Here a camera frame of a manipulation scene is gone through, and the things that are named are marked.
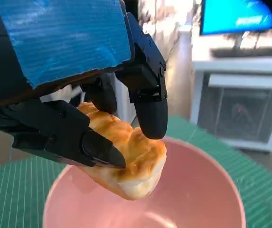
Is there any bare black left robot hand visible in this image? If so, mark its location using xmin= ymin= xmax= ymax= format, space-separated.
xmin=0 ymin=0 xmax=169 ymax=169

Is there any monitor with blue screen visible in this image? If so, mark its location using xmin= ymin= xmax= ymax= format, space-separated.
xmin=199 ymin=0 xmax=272 ymax=50

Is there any green cutting mat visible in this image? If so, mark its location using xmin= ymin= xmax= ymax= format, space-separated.
xmin=0 ymin=115 xmax=272 ymax=228

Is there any long striped toy bread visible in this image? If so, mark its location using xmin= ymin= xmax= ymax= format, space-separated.
xmin=76 ymin=102 xmax=167 ymax=200

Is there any pink bowl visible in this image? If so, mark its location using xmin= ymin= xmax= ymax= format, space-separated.
xmin=42 ymin=136 xmax=247 ymax=228

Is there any white cabinet with mesh panel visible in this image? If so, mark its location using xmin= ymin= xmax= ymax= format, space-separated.
xmin=189 ymin=56 xmax=272 ymax=152

